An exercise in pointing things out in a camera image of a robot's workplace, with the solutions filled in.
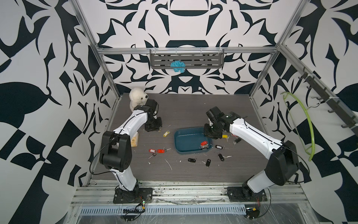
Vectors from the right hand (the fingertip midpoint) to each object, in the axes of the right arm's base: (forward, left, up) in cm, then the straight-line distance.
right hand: (204, 133), depth 84 cm
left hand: (+7, +28, -3) cm, 29 cm away
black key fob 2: (-12, -3, -13) cm, 18 cm away
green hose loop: (-18, -46, +10) cm, 50 cm away
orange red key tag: (-6, +27, -11) cm, 30 cm away
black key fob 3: (-12, +8, -13) cm, 19 cm away
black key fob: (-10, -11, -13) cm, 19 cm away
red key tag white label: (-6, +32, -11) cm, 35 cm away
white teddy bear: (+23, +42, +7) cm, 49 cm away
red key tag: (-1, -1, -13) cm, 13 cm away
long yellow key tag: (+6, +24, -11) cm, 27 cm away
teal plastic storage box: (0, +10, -10) cm, 14 cm away
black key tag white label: (-3, -10, -13) cm, 17 cm away
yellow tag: (+3, -15, -11) cm, 19 cm away
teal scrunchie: (+38, +15, +21) cm, 46 cm away
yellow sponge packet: (0, +44, -7) cm, 44 cm away
